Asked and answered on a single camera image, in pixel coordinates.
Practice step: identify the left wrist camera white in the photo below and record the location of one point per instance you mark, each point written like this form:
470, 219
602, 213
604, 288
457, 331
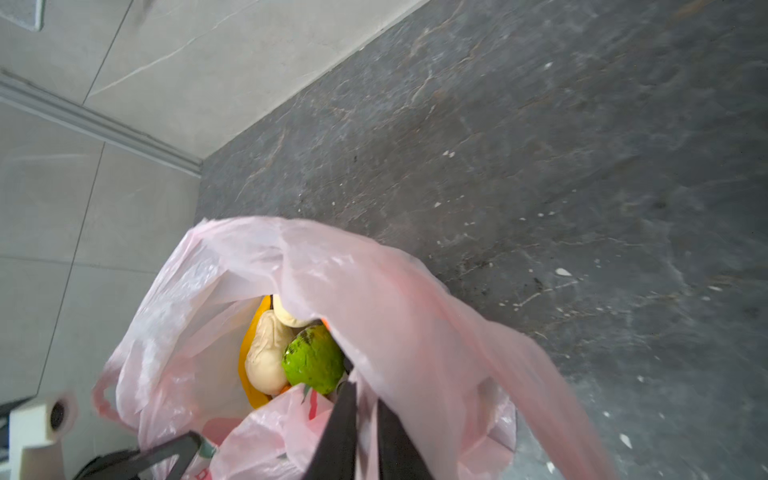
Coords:
36, 430

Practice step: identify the green fake fruit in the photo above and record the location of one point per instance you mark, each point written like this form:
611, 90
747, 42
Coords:
314, 359

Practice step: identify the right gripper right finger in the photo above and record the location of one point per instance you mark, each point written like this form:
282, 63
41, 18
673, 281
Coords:
397, 455

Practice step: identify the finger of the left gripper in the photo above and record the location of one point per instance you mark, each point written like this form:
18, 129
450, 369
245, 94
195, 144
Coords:
128, 464

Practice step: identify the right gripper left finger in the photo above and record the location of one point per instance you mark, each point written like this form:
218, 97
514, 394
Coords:
335, 456

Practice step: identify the beige fake fruit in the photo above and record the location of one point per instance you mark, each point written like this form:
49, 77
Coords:
263, 362
285, 317

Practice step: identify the pink plastic bag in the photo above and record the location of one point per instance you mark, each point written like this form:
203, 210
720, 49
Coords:
457, 381

